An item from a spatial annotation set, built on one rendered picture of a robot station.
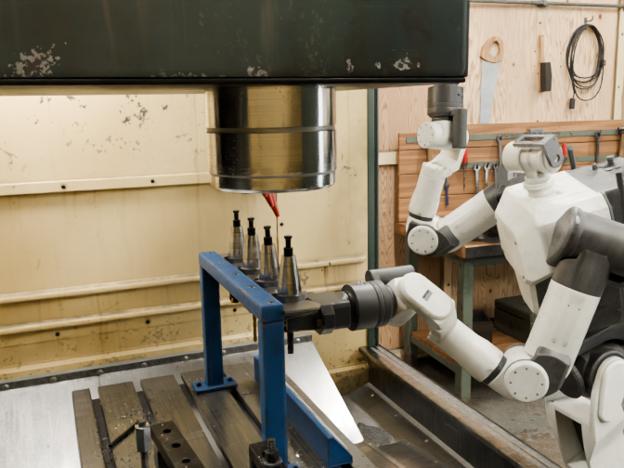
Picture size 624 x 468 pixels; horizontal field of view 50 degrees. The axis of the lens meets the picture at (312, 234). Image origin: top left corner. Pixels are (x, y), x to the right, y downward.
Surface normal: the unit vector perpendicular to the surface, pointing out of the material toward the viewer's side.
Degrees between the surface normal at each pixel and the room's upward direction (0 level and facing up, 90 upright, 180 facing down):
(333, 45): 90
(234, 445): 0
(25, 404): 24
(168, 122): 90
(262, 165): 90
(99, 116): 90
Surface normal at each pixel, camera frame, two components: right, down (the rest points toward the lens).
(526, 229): -0.88, -0.09
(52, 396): 0.14, -0.83
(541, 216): -0.23, -0.47
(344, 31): 0.38, 0.17
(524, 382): -0.22, 0.11
